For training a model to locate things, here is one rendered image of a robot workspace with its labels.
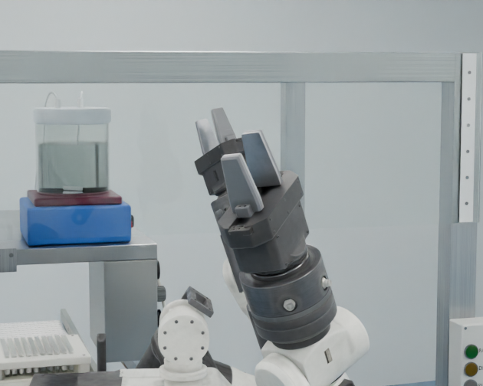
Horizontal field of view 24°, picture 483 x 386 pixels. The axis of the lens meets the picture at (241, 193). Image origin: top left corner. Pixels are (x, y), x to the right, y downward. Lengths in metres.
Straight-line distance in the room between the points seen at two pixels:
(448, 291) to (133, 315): 0.64
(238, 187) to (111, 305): 1.12
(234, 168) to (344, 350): 0.25
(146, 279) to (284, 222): 1.09
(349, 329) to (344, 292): 4.80
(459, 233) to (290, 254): 1.22
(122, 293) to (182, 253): 3.47
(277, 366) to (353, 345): 0.09
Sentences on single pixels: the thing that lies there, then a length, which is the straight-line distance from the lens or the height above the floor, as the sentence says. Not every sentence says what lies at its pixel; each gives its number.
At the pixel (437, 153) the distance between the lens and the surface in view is 2.26.
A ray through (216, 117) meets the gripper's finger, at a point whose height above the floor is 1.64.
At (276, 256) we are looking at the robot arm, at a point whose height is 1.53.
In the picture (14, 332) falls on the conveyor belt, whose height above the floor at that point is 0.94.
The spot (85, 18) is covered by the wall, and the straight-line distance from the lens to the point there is 5.45.
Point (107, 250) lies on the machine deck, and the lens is 2.15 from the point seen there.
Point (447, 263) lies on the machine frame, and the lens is 2.32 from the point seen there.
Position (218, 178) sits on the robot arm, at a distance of 1.78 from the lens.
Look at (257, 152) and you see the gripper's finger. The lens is 1.12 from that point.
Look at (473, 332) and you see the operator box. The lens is 2.29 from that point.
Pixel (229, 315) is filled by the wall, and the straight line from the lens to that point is 5.78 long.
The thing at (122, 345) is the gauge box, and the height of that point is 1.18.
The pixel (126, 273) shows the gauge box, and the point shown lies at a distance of 2.17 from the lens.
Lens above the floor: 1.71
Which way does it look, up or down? 6 degrees down
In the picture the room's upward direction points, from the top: straight up
